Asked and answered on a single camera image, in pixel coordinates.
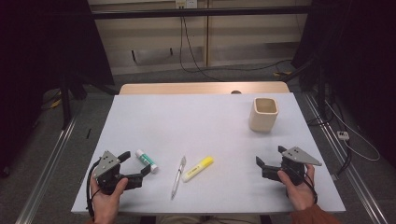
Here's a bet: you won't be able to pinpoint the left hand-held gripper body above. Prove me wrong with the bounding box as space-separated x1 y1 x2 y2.
92 150 145 196

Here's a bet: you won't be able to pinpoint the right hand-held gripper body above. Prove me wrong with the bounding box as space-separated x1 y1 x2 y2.
261 146 323 187

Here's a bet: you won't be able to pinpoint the green and white glue stick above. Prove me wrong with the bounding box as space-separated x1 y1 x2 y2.
134 148 159 175

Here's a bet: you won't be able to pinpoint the clear ballpoint pen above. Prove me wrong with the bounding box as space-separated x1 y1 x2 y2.
170 156 187 201

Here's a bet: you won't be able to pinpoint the beige square pen holder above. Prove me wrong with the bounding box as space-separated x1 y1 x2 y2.
247 97 280 133

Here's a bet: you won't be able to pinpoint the yellow highlighter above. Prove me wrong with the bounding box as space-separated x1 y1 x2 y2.
181 156 215 184

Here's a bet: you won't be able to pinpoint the person's right hand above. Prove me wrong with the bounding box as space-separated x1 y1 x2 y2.
276 163 318 212

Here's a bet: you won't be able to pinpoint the person's left hand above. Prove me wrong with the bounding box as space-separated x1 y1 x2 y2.
90 176 129 224

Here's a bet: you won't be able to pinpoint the white table cover sheet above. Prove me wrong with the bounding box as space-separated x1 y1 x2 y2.
70 91 347 216

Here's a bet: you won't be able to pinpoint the black metal stand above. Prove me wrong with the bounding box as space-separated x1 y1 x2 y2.
59 73 120 130

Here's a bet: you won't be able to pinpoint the wooden table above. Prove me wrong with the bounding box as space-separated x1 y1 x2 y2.
119 81 290 96

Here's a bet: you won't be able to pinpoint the beige wooden cabinet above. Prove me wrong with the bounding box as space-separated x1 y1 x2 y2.
87 0 312 76

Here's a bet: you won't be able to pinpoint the black curtain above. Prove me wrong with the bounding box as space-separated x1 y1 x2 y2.
0 0 115 178
292 0 396 169

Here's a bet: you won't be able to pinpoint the black horizontal bar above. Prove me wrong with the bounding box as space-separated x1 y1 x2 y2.
90 5 312 21

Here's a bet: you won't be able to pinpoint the left hand-held gripper black cable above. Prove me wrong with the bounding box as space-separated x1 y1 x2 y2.
86 160 104 218

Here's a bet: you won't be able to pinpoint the hand-held gripper black cable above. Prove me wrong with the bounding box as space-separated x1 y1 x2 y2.
303 172 319 205
86 160 104 218

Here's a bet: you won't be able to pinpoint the right hand-held gripper black cable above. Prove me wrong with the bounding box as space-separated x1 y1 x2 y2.
303 172 319 205

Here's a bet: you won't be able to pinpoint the black floor cables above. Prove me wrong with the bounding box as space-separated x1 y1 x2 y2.
306 92 353 176

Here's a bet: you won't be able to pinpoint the aluminium floor rail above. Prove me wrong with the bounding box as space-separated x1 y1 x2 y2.
303 92 389 224
15 115 78 224

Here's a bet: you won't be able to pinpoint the white floor cable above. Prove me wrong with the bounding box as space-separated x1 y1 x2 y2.
325 101 381 162

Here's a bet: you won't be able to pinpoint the black hanging cable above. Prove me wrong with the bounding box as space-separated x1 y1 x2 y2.
178 15 293 75
181 15 223 82

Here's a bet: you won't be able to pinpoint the white wall socket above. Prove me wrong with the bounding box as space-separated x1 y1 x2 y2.
175 0 199 9

